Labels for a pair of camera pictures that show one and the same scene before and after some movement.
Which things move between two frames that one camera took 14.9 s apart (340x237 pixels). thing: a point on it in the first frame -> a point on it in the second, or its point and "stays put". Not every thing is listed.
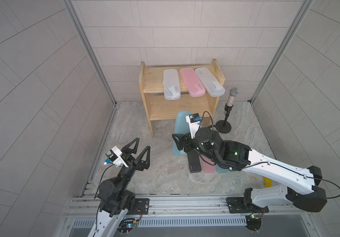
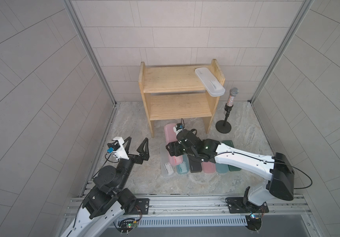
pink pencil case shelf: x=208 y=166 stays put
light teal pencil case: x=181 y=126 -> x=184 y=168
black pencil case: x=194 y=161 stays put
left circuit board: x=126 y=225 stays put
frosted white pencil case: x=213 y=86 stays put
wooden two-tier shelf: x=158 y=107 stays put
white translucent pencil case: x=171 y=84 -> x=167 y=170
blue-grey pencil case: x=221 y=170 stays put
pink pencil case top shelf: x=194 y=88 -> x=170 y=136
